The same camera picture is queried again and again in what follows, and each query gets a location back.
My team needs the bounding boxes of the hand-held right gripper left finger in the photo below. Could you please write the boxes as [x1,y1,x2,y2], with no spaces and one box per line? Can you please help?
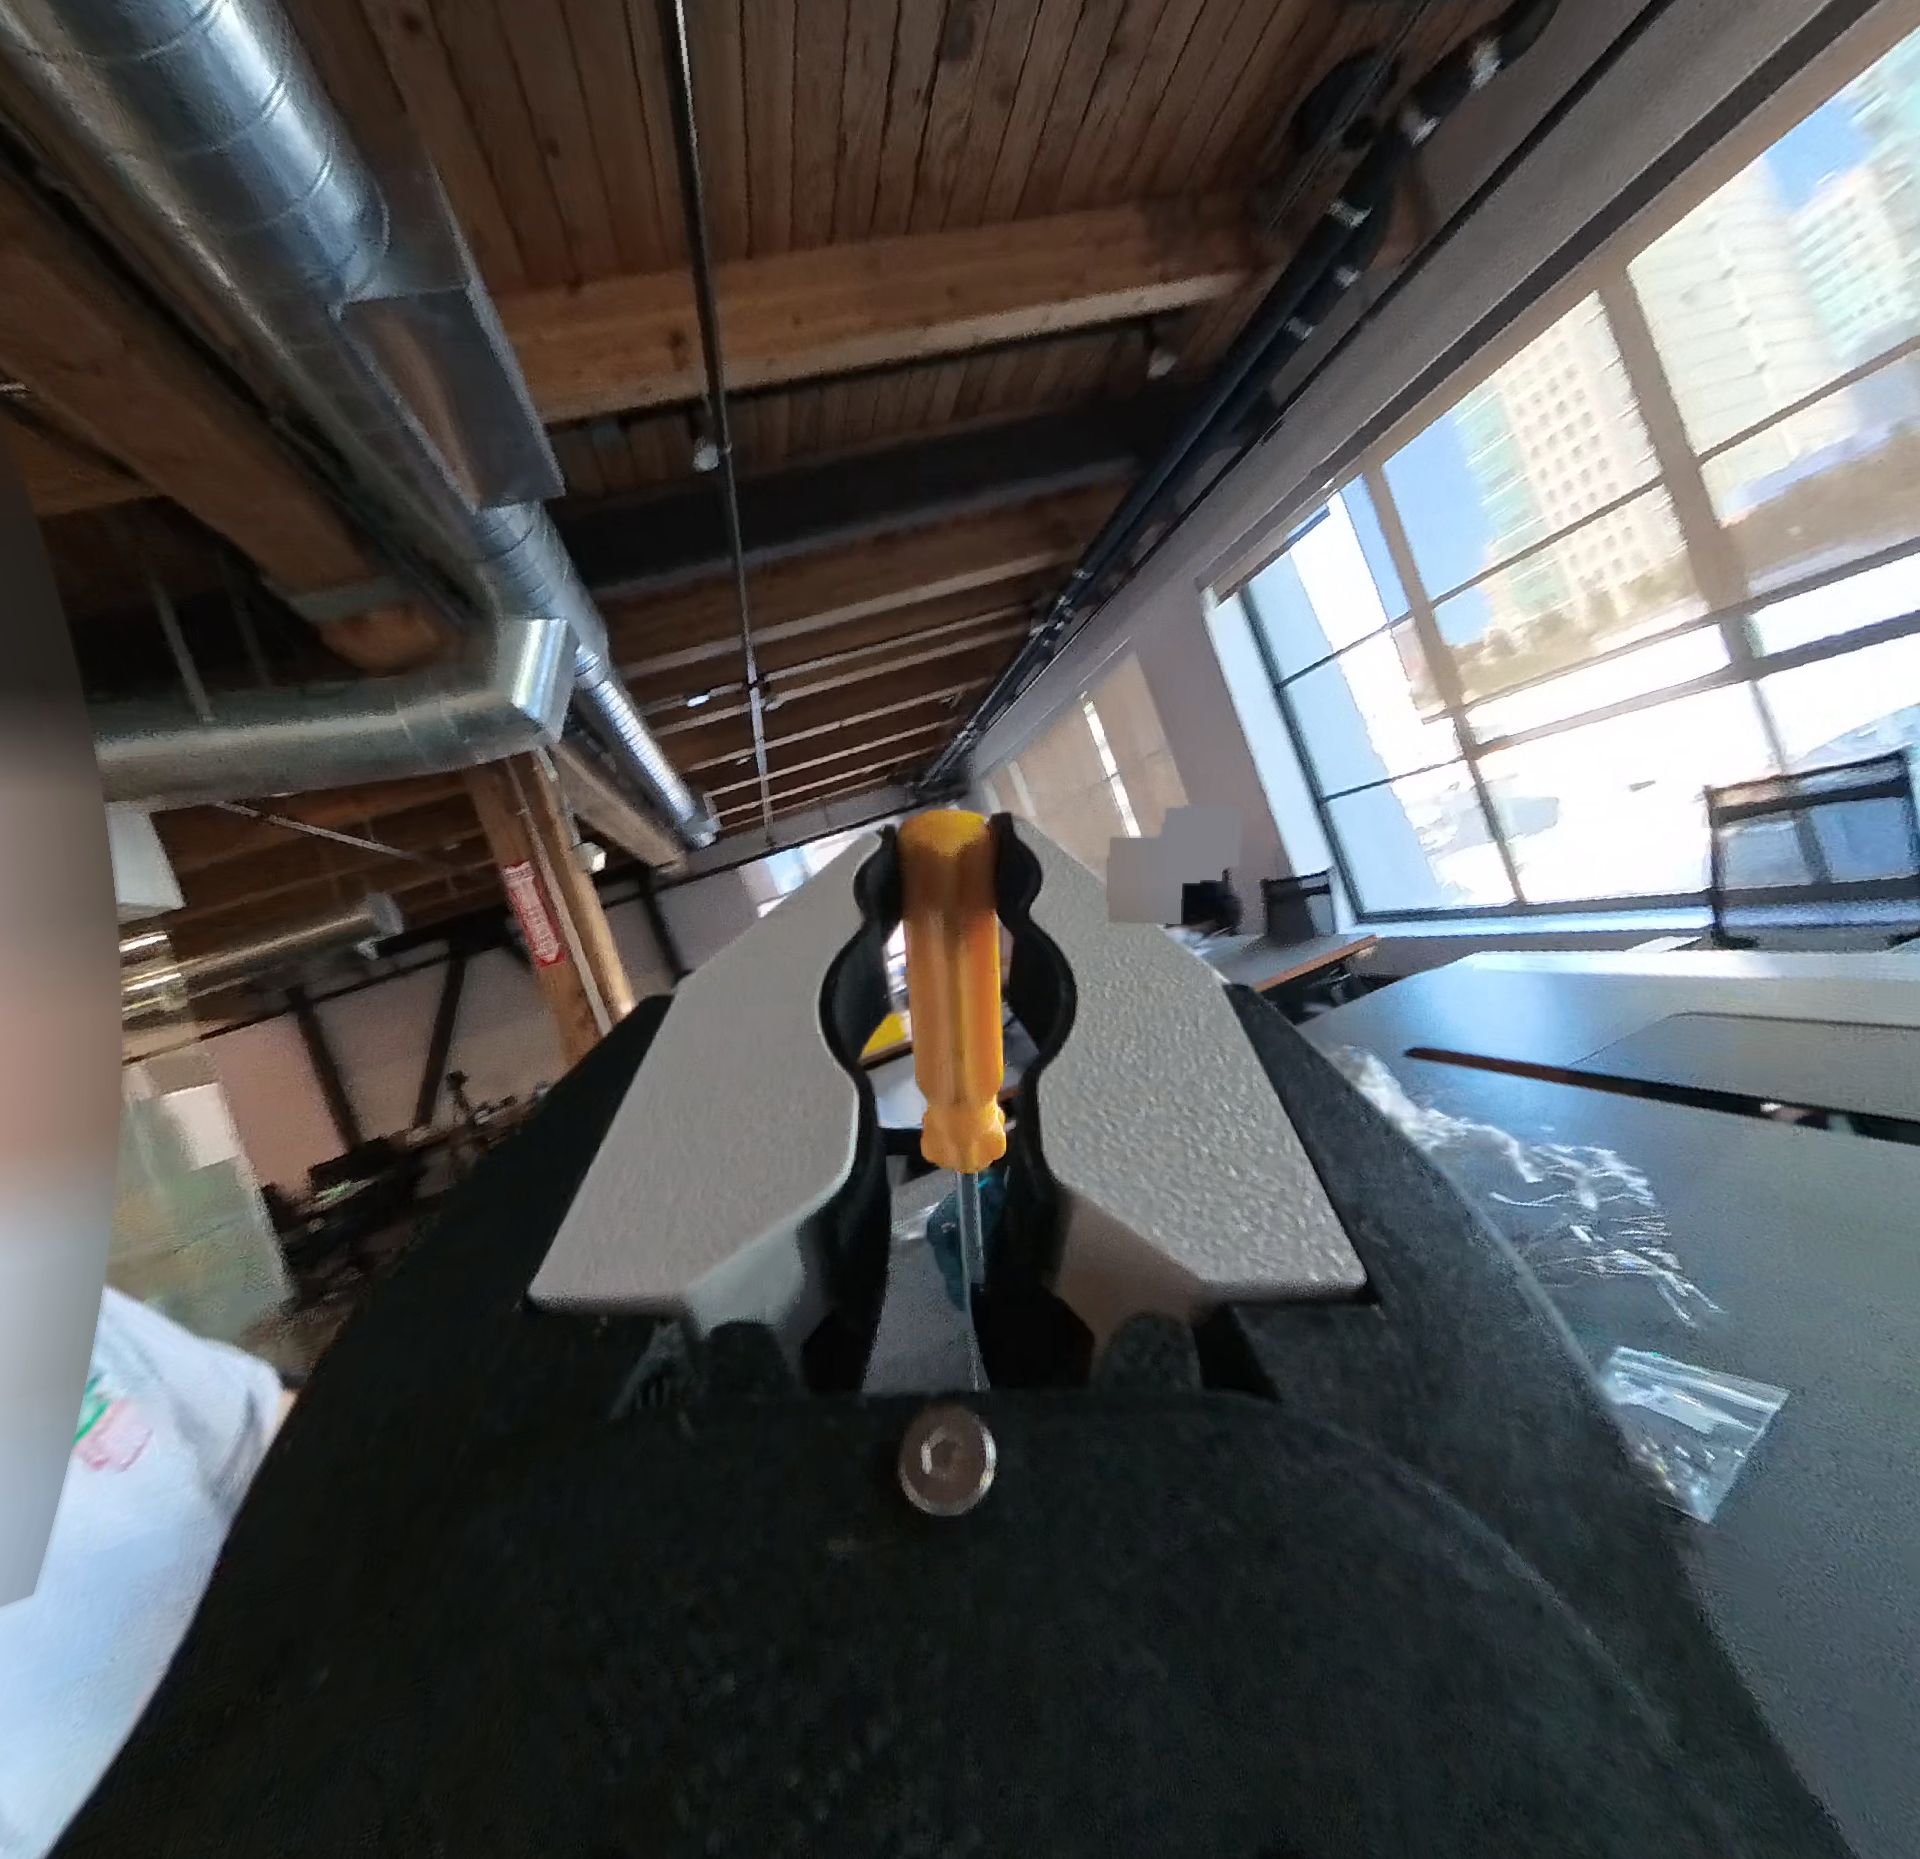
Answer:
[529,820,910,1399]

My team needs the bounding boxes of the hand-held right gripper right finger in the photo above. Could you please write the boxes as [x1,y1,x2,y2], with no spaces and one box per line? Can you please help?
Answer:
[992,814,1374,1318]

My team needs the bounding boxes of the yellow handled screwdriver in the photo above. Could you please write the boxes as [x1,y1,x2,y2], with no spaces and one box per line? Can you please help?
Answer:
[894,810,1010,1394]

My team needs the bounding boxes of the black desk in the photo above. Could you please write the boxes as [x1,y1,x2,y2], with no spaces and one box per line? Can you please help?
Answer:
[1297,949,1920,1859]

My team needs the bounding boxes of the crumpled clear plastic wrap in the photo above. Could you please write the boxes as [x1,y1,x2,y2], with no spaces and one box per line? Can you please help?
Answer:
[1332,1045,1730,1330]

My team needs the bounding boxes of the small clear screw bag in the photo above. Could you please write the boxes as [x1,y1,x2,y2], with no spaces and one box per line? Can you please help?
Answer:
[1597,1344,1792,1522]

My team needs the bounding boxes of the large grid window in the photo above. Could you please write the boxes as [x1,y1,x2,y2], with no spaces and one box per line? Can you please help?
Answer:
[1212,27,1920,920]

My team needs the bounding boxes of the black office chair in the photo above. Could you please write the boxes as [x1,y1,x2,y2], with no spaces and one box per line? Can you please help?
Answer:
[1704,753,1920,955]

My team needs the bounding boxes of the black ceiling pipes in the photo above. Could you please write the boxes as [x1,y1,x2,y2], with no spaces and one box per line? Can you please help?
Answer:
[912,0,1584,799]

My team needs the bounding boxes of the person's white shirt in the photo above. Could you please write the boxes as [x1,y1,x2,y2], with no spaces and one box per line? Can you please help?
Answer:
[0,1285,290,1859]

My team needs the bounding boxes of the wooden post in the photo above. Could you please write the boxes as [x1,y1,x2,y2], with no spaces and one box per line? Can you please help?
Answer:
[466,753,643,1068]

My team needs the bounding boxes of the red wall sign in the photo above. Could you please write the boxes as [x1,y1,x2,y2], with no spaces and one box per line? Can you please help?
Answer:
[503,855,571,972]

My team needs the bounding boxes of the silver air duct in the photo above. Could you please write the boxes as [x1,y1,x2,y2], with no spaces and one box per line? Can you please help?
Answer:
[0,0,726,850]

